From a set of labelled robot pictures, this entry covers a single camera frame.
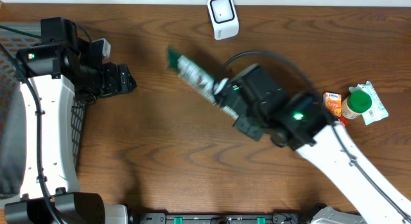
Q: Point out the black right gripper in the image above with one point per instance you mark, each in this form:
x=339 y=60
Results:
x=243 y=127

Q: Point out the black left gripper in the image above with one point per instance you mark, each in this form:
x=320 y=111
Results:
x=114 y=85

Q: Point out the white green packet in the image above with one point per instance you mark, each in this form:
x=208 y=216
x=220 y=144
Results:
x=196 y=77

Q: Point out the orange tissue pack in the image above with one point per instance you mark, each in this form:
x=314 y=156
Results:
x=333 y=102

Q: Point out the red orange stick packet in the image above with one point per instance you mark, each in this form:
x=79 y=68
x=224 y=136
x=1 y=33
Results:
x=343 y=121

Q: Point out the light green tissue packet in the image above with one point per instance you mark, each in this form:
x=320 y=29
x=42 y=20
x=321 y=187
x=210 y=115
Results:
x=377 y=111

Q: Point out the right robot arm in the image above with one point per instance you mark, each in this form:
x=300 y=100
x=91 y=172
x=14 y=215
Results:
x=304 y=125

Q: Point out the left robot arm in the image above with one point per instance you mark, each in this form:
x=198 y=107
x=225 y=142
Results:
x=75 y=207

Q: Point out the white barcode scanner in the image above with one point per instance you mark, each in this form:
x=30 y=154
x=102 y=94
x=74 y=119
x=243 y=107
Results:
x=224 y=19

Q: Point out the grey plastic mesh basket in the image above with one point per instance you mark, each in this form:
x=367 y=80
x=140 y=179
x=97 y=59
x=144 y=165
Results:
x=9 y=105

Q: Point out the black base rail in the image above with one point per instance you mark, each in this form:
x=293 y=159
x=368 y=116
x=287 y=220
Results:
x=324 y=216

